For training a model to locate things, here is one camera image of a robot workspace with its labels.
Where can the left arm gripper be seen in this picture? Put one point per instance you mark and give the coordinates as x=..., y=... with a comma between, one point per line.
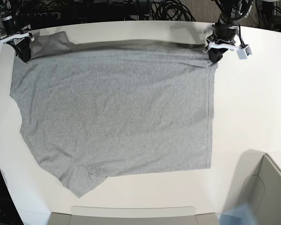
x=216, y=54

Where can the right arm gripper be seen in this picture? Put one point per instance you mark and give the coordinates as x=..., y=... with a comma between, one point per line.
x=22, y=50

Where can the grey T-shirt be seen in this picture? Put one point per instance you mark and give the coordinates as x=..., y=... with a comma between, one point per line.
x=100, y=110

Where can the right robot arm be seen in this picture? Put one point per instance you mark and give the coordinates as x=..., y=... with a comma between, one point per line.
x=13, y=33

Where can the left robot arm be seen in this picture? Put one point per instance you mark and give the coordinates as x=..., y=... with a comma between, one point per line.
x=226, y=32

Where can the black Cisco equipment box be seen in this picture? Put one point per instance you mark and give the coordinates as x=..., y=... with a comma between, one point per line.
x=47, y=16

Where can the beige chair right side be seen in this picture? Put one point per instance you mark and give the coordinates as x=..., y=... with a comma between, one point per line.
x=260, y=198

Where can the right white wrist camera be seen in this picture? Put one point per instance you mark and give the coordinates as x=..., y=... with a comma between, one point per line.
x=16, y=38

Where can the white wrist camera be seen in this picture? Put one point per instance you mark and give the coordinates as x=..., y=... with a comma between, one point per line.
x=16, y=38
x=243, y=52

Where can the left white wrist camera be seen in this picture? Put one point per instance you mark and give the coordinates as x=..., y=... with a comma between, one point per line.
x=243, y=52

